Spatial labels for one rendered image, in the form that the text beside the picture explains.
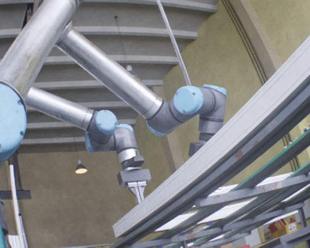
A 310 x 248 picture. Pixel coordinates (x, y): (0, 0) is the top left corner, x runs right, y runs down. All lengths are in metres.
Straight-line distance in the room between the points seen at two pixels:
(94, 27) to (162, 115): 10.85
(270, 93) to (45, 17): 0.61
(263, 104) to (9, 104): 0.59
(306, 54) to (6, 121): 0.65
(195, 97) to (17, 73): 0.66
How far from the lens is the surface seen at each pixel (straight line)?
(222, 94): 1.45
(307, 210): 9.49
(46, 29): 1.02
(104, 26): 12.32
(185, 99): 1.34
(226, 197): 1.40
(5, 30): 11.67
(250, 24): 10.70
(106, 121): 1.59
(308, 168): 1.68
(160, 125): 1.42
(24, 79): 0.89
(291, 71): 0.91
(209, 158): 1.19
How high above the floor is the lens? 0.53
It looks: 25 degrees up
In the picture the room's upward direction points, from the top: 15 degrees counter-clockwise
